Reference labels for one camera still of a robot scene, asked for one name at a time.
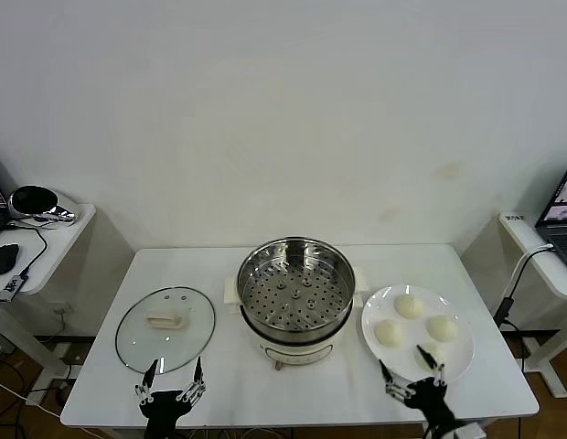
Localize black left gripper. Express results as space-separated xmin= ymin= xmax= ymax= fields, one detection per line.
xmin=134 ymin=356 xmax=207 ymax=439

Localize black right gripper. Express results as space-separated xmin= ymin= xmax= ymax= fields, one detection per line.
xmin=378 ymin=345 xmax=458 ymax=434

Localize white steamed baozi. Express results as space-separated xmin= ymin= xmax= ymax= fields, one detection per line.
xmin=393 ymin=294 xmax=426 ymax=320
xmin=373 ymin=319 xmax=406 ymax=348
xmin=414 ymin=341 xmax=451 ymax=371
xmin=425 ymin=315 xmax=459 ymax=343

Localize round glass pot lid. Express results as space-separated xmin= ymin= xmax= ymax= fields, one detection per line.
xmin=114 ymin=285 xmax=217 ymax=374

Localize perforated steel steamer basket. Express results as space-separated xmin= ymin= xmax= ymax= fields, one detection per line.
xmin=222 ymin=236 xmax=369 ymax=345

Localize round white plate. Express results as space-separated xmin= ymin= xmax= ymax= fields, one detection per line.
xmin=360 ymin=284 xmax=476 ymax=385

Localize white floor power strip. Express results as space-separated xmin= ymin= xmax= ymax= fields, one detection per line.
xmin=54 ymin=345 xmax=83 ymax=367

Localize white electric cooker pot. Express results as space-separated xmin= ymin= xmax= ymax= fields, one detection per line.
xmin=223 ymin=292 xmax=358 ymax=371

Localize white side desk with label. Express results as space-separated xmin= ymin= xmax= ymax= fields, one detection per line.
xmin=497 ymin=212 xmax=567 ymax=399

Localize grey usb hub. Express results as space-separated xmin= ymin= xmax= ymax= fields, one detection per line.
xmin=0 ymin=273 xmax=29 ymax=302

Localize grey open laptop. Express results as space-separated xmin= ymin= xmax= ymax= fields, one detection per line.
xmin=534 ymin=156 xmax=567 ymax=278

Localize black computer mouse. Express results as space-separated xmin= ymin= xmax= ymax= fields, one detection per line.
xmin=0 ymin=243 xmax=20 ymax=276

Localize black headphones on shelf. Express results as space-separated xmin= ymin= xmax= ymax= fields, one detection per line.
xmin=7 ymin=184 xmax=79 ymax=226

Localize grey laptop charging cable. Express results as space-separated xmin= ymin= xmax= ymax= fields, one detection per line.
xmin=492 ymin=244 xmax=555 ymax=328

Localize black usb cable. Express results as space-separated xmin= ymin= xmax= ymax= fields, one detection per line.
xmin=4 ymin=218 xmax=49 ymax=278

